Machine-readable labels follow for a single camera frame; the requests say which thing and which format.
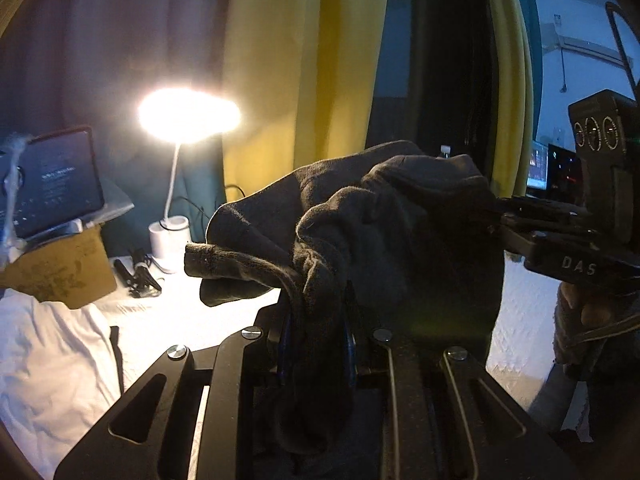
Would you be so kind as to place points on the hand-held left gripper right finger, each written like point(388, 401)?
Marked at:
point(352, 360)

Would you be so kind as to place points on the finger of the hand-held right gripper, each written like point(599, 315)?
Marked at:
point(530, 230)
point(540, 205)

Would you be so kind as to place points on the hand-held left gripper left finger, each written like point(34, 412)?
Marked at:
point(272, 360)

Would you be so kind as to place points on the brown t-shirt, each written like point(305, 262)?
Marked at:
point(400, 235)

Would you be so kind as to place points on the person's right forearm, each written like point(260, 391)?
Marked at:
point(600, 400)

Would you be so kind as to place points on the person's right hand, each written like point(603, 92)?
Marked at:
point(595, 315)

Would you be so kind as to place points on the computer monitor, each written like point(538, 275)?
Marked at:
point(537, 165)

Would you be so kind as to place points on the dark computer screen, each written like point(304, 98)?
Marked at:
point(565, 170)

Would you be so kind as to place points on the white textured tablecloth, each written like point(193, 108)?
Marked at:
point(200, 320)

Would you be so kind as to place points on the narrow yellow curtain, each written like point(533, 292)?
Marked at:
point(515, 85)

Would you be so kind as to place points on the black flat strip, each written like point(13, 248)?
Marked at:
point(116, 355)

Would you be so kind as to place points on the white desk lamp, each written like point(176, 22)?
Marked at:
point(170, 240)

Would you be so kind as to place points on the black hair clips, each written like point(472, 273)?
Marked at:
point(135, 275)

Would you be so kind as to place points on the white garment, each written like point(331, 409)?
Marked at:
point(50, 370)

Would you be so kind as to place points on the cardboard box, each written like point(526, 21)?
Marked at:
point(65, 270)

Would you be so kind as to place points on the wide yellow curtain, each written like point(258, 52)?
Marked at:
point(300, 85)

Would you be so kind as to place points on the tablet in plastic wrap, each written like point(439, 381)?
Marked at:
point(55, 180)

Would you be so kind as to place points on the dark grey curtain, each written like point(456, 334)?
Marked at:
point(100, 60)

